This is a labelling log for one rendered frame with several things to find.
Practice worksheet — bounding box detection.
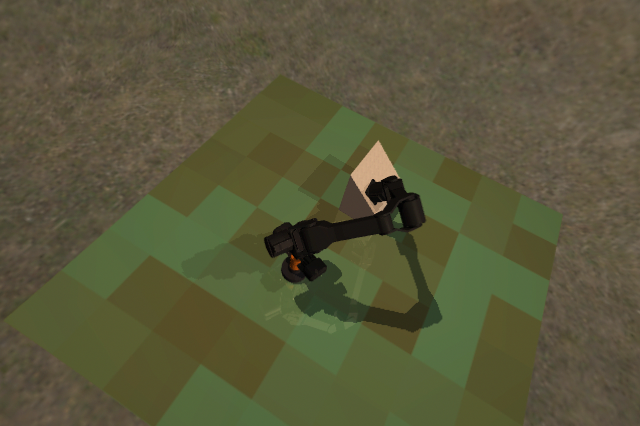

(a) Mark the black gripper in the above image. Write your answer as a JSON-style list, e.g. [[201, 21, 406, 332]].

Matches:
[[273, 222, 327, 281]]

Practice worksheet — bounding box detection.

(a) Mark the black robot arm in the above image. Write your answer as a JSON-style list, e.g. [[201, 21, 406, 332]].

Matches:
[[264, 175, 426, 258]]

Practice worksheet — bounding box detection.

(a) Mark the orange knob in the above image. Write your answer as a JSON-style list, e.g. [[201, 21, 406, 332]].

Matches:
[[289, 254, 301, 270]]

